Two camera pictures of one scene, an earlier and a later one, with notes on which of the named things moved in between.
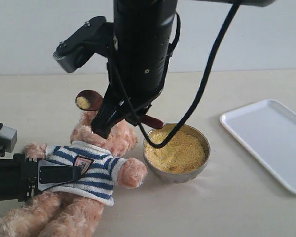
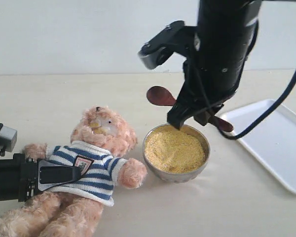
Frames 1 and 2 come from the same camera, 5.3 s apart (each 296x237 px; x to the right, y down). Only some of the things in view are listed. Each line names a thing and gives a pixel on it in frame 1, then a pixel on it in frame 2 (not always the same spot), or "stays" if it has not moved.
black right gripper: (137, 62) -> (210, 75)
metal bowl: (181, 158) stays
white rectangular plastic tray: (276, 136) stays
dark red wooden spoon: (90, 100) -> (160, 95)
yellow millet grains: (184, 152) stays
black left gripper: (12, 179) stays
